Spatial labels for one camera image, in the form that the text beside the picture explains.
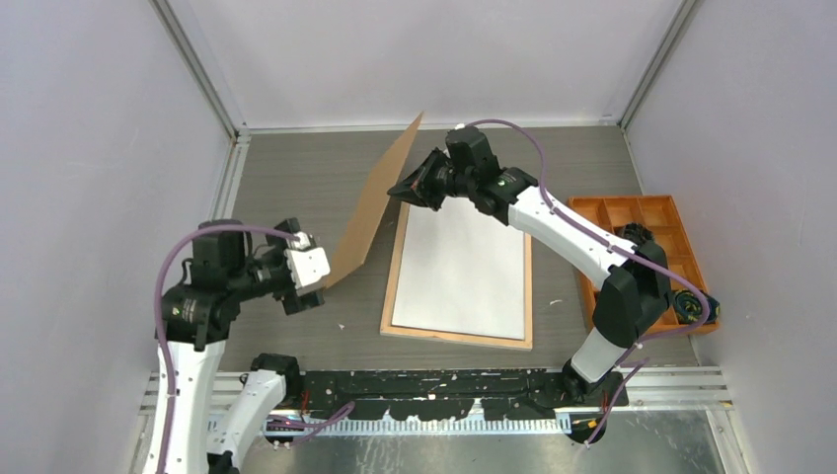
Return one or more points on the aluminium front rail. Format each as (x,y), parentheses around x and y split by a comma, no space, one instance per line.
(651,389)

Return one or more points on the printed photo of people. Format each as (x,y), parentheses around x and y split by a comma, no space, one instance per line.
(464,271)

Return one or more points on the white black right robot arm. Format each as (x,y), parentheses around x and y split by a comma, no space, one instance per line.
(631,276)

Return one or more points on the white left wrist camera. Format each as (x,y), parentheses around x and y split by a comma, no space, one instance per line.
(308,263)

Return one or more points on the black coiled roll upper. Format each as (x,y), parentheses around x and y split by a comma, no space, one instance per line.
(636,233)

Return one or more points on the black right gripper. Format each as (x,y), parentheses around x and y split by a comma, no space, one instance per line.
(414,190)

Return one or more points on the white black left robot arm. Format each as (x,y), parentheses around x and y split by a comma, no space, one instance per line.
(198,295)

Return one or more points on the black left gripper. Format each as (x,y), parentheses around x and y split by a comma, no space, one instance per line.
(278,241)

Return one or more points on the light wooden picture frame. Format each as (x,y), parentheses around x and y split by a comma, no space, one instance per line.
(458,275)

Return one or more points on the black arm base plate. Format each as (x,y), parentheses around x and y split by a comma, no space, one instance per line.
(438,395)

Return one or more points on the brown fibreboard backing board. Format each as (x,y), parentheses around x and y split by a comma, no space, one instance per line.
(354,246)

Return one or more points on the black yellow coiled roll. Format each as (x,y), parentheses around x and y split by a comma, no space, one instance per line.
(688,308)

